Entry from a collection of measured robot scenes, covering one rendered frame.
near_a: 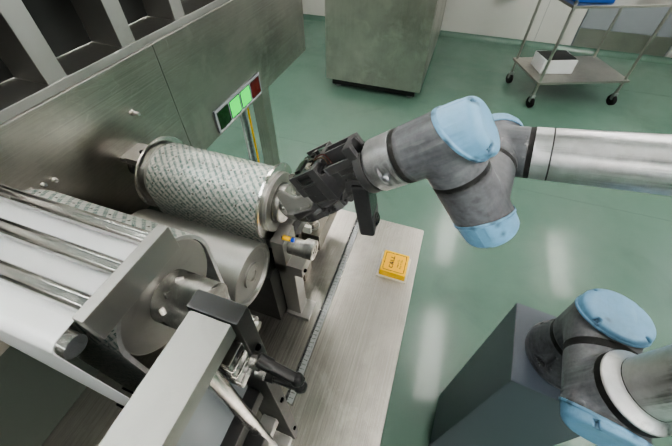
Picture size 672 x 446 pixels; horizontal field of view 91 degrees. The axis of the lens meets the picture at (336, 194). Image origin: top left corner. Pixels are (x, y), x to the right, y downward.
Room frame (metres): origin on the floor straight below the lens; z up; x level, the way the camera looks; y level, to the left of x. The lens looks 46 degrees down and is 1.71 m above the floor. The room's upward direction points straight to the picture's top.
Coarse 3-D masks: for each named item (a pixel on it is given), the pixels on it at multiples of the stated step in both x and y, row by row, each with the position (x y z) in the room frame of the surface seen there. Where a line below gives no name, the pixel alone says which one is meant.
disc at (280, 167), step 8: (272, 168) 0.44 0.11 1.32; (280, 168) 0.46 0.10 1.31; (288, 168) 0.48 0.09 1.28; (272, 176) 0.43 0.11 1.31; (264, 184) 0.40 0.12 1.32; (264, 192) 0.40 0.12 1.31; (256, 208) 0.37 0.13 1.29; (256, 216) 0.36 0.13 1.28; (256, 224) 0.36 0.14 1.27; (264, 232) 0.37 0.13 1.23; (272, 232) 0.39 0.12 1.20
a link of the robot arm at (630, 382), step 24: (576, 360) 0.20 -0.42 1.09; (600, 360) 0.18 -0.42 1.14; (624, 360) 0.17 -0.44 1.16; (648, 360) 0.16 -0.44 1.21; (576, 384) 0.16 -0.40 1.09; (600, 384) 0.15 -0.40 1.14; (624, 384) 0.14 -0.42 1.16; (648, 384) 0.13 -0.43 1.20; (576, 408) 0.13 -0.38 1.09; (600, 408) 0.12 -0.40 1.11; (624, 408) 0.11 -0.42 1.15; (648, 408) 0.11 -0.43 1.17; (576, 432) 0.10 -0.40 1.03; (600, 432) 0.09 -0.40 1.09; (624, 432) 0.09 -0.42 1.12; (648, 432) 0.09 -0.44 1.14
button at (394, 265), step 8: (384, 256) 0.52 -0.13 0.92; (392, 256) 0.52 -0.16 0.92; (400, 256) 0.52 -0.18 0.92; (408, 256) 0.52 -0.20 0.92; (384, 264) 0.50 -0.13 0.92; (392, 264) 0.50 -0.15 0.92; (400, 264) 0.50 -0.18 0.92; (384, 272) 0.48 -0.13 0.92; (392, 272) 0.47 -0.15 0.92; (400, 272) 0.47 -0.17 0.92
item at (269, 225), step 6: (156, 150) 0.51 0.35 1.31; (150, 156) 0.49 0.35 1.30; (144, 174) 0.47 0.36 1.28; (282, 174) 0.45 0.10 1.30; (288, 174) 0.47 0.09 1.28; (144, 180) 0.46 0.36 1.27; (276, 180) 0.42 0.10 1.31; (282, 180) 0.44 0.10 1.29; (288, 180) 0.46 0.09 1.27; (270, 186) 0.41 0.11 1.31; (276, 186) 0.42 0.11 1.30; (270, 192) 0.40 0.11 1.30; (264, 198) 0.39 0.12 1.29; (270, 198) 0.40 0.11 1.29; (264, 204) 0.39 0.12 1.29; (270, 204) 0.39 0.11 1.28; (264, 210) 0.38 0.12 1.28; (270, 210) 0.39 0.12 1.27; (264, 216) 0.37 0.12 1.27; (270, 216) 0.39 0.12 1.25; (264, 222) 0.37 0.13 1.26; (270, 222) 0.38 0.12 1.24; (276, 222) 0.40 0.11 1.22; (270, 228) 0.38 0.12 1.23; (276, 228) 0.40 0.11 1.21
